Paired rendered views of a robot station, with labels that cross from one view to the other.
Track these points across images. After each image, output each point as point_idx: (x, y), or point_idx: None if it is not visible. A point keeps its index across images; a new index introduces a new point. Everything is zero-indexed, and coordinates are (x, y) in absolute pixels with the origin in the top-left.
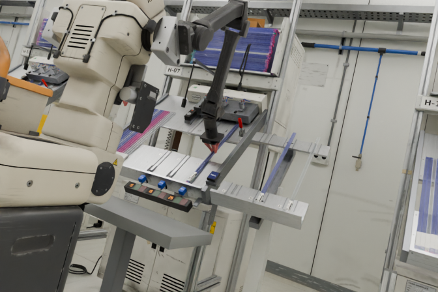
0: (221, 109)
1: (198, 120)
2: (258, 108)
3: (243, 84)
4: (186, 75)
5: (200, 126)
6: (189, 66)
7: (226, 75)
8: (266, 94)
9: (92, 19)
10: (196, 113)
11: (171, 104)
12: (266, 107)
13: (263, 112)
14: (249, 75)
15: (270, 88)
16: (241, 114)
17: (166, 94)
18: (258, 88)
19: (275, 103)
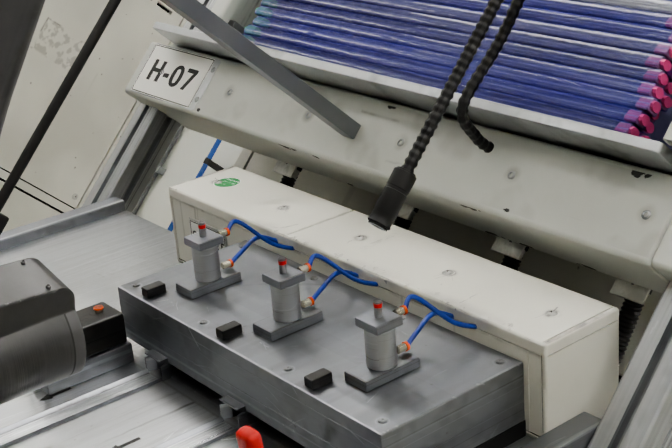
0: (41, 318)
1: (110, 386)
2: (520, 394)
3: (480, 203)
4: (211, 111)
5: (83, 428)
6: (244, 63)
7: None
8: (640, 307)
9: None
10: (122, 336)
11: (79, 259)
12: (600, 400)
13: (555, 434)
14: (533, 147)
15: (644, 265)
16: (346, 406)
17: (108, 202)
18: (580, 255)
19: (664, 384)
